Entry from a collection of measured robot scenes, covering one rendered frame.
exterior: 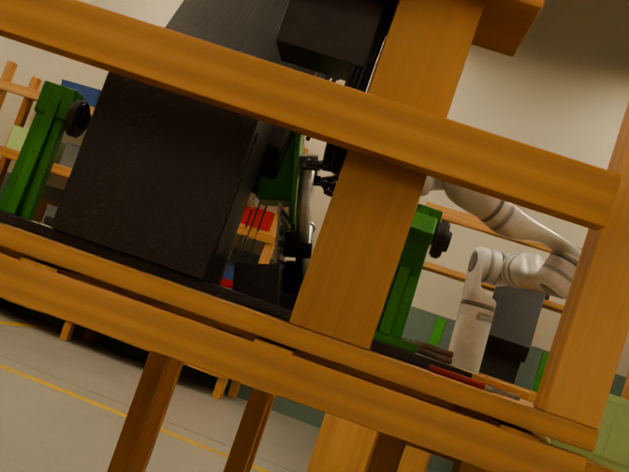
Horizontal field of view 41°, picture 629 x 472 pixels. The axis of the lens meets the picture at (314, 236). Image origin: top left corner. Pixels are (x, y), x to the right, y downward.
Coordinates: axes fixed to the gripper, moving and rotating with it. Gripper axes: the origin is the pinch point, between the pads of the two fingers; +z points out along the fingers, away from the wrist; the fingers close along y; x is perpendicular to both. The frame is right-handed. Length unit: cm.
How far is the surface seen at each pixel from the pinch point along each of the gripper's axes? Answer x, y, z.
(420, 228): 25.6, 6.6, -21.7
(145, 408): 10, -68, 40
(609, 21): -557, -201, -219
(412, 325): -373, -405, -64
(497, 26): 2.7, 35.8, -33.0
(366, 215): 34.6, 15.6, -11.6
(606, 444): 13, -66, -74
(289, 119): 28.0, 29.2, 1.9
